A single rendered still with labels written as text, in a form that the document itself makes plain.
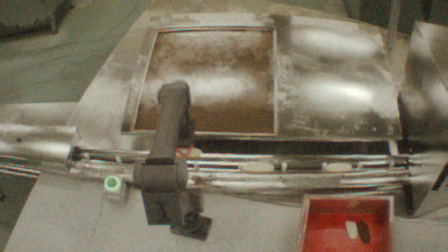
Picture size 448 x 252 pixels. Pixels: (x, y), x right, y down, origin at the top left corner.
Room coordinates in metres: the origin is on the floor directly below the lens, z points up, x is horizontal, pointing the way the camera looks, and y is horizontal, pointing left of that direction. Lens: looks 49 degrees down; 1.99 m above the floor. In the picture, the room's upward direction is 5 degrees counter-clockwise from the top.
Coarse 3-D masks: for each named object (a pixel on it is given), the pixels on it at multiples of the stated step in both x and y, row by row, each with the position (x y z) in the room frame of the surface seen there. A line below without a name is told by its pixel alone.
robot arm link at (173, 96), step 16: (176, 96) 0.77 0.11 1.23; (160, 112) 0.70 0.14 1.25; (176, 112) 0.70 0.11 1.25; (160, 128) 0.63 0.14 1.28; (176, 128) 0.64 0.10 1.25; (160, 144) 0.57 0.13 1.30; (176, 144) 0.60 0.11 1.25; (144, 160) 0.52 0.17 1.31; (160, 160) 0.52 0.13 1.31; (176, 160) 0.52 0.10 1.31; (176, 176) 0.47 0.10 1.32
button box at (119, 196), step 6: (120, 180) 0.76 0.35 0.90; (120, 186) 0.73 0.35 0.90; (126, 186) 0.77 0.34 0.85; (108, 192) 0.71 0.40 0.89; (114, 192) 0.71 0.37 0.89; (120, 192) 0.71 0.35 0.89; (126, 192) 0.75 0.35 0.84; (108, 198) 0.72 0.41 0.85; (114, 198) 0.71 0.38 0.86; (120, 198) 0.71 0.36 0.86; (126, 198) 0.73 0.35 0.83
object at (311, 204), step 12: (312, 204) 0.61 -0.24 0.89; (324, 204) 0.60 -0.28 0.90; (336, 204) 0.59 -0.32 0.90; (348, 204) 0.58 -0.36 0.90; (360, 204) 0.57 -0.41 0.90; (372, 204) 0.56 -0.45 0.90; (384, 204) 0.55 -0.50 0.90; (300, 216) 0.57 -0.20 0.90; (384, 216) 0.51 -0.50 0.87; (300, 228) 0.51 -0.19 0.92; (384, 228) 0.46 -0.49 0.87; (300, 240) 0.47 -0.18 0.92; (384, 240) 0.42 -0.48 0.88
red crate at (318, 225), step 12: (312, 216) 0.60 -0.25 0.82; (324, 216) 0.59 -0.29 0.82; (336, 216) 0.58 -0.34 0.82; (348, 216) 0.57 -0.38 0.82; (360, 216) 0.56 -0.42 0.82; (372, 216) 0.55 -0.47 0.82; (312, 228) 0.55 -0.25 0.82; (324, 228) 0.54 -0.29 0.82; (336, 228) 0.53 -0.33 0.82; (372, 228) 0.50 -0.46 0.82; (312, 240) 0.51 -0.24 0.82; (324, 240) 0.50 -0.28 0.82; (336, 240) 0.49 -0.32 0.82; (348, 240) 0.47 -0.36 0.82; (360, 240) 0.46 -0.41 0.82; (372, 240) 0.45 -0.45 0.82
